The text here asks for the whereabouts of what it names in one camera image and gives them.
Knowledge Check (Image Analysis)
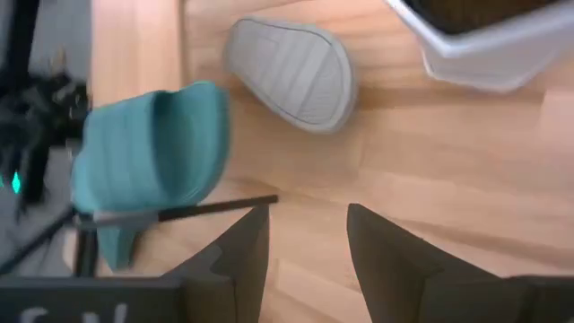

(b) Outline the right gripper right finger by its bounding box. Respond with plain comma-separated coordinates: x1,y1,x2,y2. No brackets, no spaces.
347,203,530,323

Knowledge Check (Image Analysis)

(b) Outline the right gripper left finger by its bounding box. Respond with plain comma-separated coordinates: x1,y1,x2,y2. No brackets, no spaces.
178,204,271,323

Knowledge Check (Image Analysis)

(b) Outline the green rubber slide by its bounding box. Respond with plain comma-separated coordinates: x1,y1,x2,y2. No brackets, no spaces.
70,80,232,271

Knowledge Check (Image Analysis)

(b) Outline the grey rubber slide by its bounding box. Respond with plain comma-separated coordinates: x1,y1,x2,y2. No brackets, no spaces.
223,16,359,135

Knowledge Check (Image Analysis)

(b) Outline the white faceted plant pot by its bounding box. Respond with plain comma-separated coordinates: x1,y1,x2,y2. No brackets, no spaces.
384,0,574,94

